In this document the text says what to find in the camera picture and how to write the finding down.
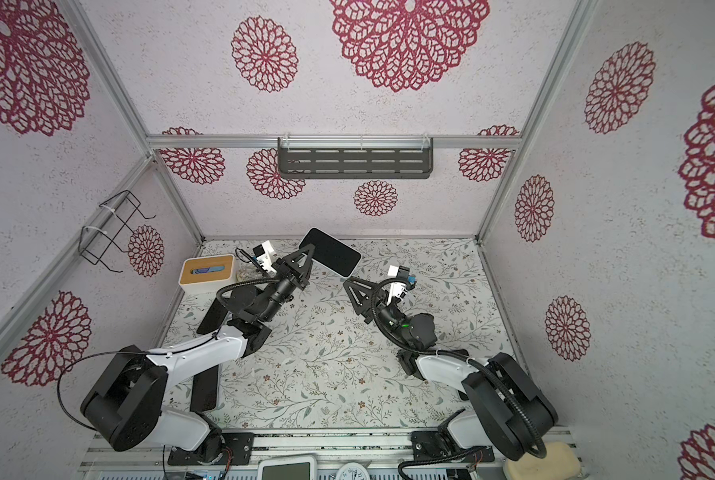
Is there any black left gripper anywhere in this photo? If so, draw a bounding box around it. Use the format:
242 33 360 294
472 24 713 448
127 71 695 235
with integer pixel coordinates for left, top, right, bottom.
260 244 315 324

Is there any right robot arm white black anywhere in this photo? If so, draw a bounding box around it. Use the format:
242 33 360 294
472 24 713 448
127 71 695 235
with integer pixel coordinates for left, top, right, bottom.
343 276 559 462

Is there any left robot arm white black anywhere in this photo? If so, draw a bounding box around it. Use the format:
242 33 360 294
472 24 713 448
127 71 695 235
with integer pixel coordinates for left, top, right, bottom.
80 244 315 463

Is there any black phone front left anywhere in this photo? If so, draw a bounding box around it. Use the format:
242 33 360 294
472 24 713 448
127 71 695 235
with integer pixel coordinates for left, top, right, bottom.
189 365 220 413

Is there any white box with wooden top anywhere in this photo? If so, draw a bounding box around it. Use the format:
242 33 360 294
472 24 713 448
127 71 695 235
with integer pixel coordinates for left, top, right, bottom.
178 254 236 295

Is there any round white dial timer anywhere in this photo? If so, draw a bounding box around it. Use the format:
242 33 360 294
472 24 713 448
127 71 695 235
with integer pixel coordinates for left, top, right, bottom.
334 462 371 480

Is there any white digital display device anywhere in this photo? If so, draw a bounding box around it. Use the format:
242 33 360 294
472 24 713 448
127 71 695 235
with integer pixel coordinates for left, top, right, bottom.
256 455 318 480

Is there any beige sponge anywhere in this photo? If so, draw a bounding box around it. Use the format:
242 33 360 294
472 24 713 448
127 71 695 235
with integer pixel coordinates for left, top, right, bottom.
503 442 581 480

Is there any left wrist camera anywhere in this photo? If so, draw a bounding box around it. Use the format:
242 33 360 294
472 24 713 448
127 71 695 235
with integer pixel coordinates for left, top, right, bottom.
252 241 276 273

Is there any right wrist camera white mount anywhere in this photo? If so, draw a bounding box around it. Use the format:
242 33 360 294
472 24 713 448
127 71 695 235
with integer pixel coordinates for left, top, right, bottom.
387 265 417 301

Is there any grey wall shelf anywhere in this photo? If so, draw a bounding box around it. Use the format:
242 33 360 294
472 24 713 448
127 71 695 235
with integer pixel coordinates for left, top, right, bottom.
276 137 435 180

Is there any black phone near left wall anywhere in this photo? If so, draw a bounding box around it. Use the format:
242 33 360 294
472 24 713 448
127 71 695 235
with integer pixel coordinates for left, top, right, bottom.
196 298 228 335

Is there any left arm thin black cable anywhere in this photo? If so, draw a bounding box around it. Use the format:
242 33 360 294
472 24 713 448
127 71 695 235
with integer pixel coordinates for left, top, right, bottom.
55 332 220 433

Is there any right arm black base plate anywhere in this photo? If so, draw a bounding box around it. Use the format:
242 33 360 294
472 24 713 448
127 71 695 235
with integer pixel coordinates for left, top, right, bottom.
411 430 495 465

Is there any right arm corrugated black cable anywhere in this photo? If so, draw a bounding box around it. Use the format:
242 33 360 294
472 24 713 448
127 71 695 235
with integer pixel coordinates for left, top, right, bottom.
368 278 547 480

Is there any black wire wall basket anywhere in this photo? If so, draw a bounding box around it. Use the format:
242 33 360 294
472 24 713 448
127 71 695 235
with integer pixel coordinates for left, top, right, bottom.
77 189 155 274

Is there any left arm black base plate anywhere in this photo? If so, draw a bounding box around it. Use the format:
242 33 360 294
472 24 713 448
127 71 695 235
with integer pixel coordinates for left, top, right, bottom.
165 432 255 467

